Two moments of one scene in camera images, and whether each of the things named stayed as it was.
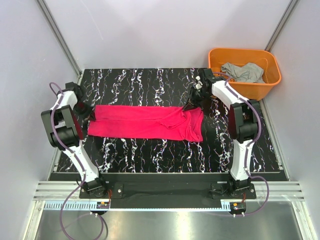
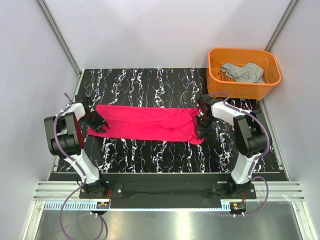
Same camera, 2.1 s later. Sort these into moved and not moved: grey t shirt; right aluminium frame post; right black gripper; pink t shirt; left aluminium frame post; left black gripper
Moved: right black gripper; left black gripper
Not moved: left aluminium frame post; grey t shirt; right aluminium frame post; pink t shirt
